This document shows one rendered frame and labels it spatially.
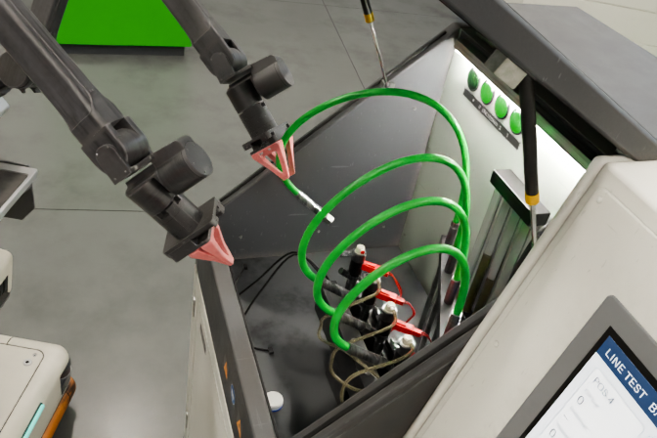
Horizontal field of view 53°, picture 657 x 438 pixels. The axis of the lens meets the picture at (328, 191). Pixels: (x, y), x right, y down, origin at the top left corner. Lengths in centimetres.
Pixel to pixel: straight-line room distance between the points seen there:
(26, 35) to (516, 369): 81
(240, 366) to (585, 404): 65
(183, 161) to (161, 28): 364
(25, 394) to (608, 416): 164
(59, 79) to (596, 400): 81
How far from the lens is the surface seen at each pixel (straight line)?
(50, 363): 219
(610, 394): 85
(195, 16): 134
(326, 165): 156
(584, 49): 143
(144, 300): 274
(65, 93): 101
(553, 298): 91
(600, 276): 86
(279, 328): 151
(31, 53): 103
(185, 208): 101
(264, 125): 128
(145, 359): 254
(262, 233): 163
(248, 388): 124
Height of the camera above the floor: 192
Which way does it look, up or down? 34 degrees down
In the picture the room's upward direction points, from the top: 11 degrees clockwise
